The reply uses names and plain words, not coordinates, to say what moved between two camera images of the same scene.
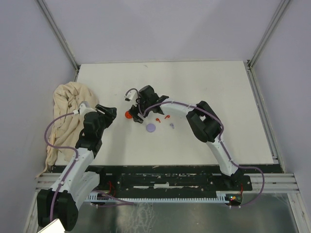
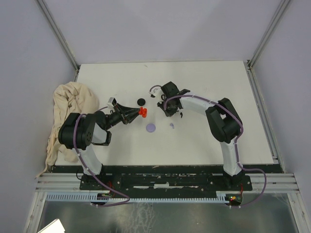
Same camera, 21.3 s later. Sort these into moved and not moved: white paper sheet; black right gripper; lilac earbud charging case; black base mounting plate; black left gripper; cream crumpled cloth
Moved: black left gripper; black right gripper
Not moved: white paper sheet; lilac earbud charging case; cream crumpled cloth; black base mounting plate
